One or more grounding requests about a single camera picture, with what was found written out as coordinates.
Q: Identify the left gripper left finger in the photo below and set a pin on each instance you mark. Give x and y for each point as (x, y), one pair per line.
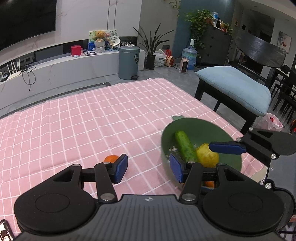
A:
(70, 198)

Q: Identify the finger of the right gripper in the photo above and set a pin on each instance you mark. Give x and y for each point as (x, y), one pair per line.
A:
(233, 148)

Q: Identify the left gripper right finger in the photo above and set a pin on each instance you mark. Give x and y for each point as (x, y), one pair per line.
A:
(237, 204)

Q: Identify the yellow-green pear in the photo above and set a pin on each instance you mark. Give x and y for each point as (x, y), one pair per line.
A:
(206, 157)

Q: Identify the green cucumber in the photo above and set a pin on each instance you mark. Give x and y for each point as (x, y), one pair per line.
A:
(185, 147)

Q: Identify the orange tangerine in bowl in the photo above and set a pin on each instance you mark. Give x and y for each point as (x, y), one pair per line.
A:
(209, 184)

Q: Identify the green fruit bowl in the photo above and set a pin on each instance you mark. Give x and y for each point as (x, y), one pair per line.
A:
(199, 132)

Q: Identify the pink plastic bag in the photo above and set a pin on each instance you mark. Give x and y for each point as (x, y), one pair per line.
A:
(270, 122)

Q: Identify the light blue cushion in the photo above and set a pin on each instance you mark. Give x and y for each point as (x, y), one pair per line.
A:
(252, 95)

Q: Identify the pink checkered tablecloth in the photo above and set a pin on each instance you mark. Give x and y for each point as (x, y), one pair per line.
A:
(85, 128)

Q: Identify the dark cabinet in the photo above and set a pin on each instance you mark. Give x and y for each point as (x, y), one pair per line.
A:
(216, 48)

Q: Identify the water jug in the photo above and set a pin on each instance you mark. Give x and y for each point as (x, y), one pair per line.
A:
(190, 53)

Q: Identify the grey tv console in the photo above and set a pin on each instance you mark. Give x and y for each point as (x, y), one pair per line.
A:
(56, 73)

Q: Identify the floor potted plant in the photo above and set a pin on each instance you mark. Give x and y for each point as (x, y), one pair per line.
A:
(150, 43)

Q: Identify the grey pedal trash bin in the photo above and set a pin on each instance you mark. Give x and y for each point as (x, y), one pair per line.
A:
(128, 62)

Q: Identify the white wifi router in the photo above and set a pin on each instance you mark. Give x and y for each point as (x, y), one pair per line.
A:
(14, 69)

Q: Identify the red box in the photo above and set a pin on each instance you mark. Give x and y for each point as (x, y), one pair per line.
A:
(76, 50)

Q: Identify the teddy bear toy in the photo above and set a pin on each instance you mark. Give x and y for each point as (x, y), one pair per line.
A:
(99, 41)

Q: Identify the black wall television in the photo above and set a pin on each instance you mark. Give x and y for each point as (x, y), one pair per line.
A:
(21, 19)

